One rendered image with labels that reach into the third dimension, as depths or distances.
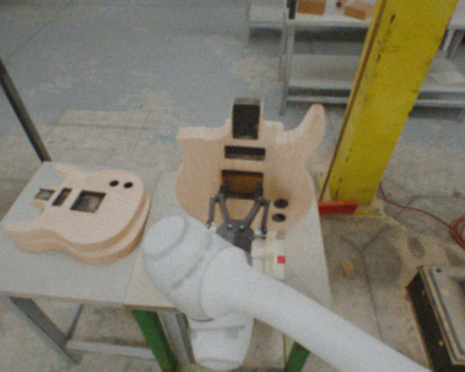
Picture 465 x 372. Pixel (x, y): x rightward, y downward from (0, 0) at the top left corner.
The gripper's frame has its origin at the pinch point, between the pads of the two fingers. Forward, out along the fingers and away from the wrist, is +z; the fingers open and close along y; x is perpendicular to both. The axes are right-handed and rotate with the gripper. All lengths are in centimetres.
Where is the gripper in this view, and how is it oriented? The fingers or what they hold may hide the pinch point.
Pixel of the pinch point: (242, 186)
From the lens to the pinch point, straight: 83.7
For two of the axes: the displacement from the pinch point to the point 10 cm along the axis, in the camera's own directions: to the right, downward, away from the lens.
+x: 0.0, -7.0, -7.1
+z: 1.2, -7.1, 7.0
